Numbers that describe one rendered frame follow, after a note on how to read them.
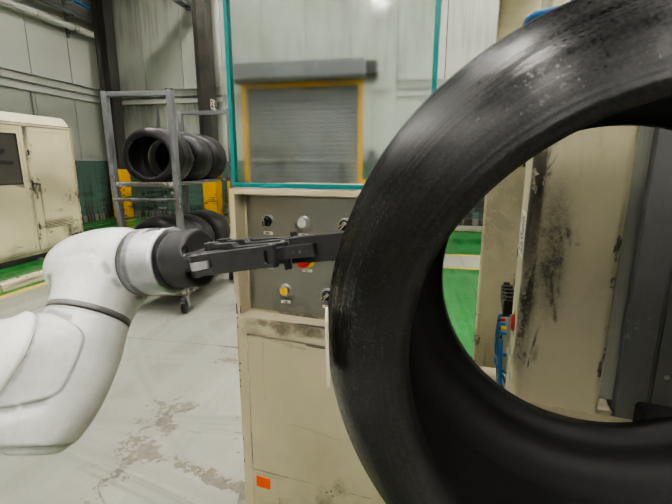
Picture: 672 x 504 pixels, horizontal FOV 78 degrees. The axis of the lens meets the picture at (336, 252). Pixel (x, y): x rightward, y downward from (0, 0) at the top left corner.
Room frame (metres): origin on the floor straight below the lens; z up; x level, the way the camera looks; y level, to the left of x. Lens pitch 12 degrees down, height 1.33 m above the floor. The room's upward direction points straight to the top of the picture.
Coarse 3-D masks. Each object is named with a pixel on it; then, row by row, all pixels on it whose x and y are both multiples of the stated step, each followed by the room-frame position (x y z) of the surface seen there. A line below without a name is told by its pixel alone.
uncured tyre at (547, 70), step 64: (576, 0) 0.31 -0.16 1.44; (640, 0) 0.28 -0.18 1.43; (512, 64) 0.30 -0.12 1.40; (576, 64) 0.27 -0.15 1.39; (640, 64) 0.26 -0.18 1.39; (448, 128) 0.30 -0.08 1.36; (512, 128) 0.28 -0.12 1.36; (576, 128) 0.27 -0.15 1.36; (384, 192) 0.33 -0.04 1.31; (448, 192) 0.29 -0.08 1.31; (384, 256) 0.31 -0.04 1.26; (384, 320) 0.31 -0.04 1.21; (448, 320) 0.57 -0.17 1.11; (384, 384) 0.31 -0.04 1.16; (448, 384) 0.55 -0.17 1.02; (384, 448) 0.31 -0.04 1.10; (448, 448) 0.47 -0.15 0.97; (512, 448) 0.51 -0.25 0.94; (576, 448) 0.50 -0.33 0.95; (640, 448) 0.47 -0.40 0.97
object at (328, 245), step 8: (296, 240) 0.46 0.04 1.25; (304, 240) 0.45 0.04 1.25; (312, 240) 0.45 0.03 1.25; (320, 240) 0.45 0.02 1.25; (328, 240) 0.45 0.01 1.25; (336, 240) 0.44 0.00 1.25; (320, 248) 0.45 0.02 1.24; (328, 248) 0.45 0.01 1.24; (336, 248) 0.44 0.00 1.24; (320, 256) 0.45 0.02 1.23; (328, 256) 0.45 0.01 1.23; (336, 256) 0.44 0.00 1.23
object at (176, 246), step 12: (168, 240) 0.50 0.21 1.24; (180, 240) 0.49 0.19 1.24; (192, 240) 0.50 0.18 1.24; (204, 240) 0.52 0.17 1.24; (168, 252) 0.49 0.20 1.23; (180, 252) 0.48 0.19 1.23; (192, 252) 0.49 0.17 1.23; (204, 252) 0.47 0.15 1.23; (168, 264) 0.48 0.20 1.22; (180, 264) 0.48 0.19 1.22; (168, 276) 0.49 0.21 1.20; (180, 276) 0.48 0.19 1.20; (204, 276) 0.51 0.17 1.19
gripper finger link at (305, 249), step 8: (280, 248) 0.45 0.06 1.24; (288, 248) 0.45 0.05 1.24; (296, 248) 0.45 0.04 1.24; (304, 248) 0.44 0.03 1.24; (312, 248) 0.44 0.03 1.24; (272, 256) 0.44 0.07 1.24; (280, 256) 0.44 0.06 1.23; (288, 256) 0.45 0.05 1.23; (296, 256) 0.45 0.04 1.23; (304, 256) 0.44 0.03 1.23; (312, 256) 0.44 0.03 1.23
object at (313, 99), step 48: (240, 0) 1.16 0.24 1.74; (288, 0) 1.11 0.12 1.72; (336, 0) 1.07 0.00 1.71; (384, 0) 1.03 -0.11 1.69; (432, 0) 0.99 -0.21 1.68; (240, 48) 1.16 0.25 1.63; (288, 48) 1.11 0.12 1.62; (336, 48) 1.07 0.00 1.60; (384, 48) 1.03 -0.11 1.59; (432, 48) 0.99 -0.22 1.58; (240, 96) 1.16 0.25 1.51; (288, 96) 1.11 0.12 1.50; (336, 96) 1.07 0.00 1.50; (384, 96) 1.03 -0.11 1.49; (240, 144) 1.16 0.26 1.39; (288, 144) 1.12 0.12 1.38; (336, 144) 1.07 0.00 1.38; (384, 144) 1.03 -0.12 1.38
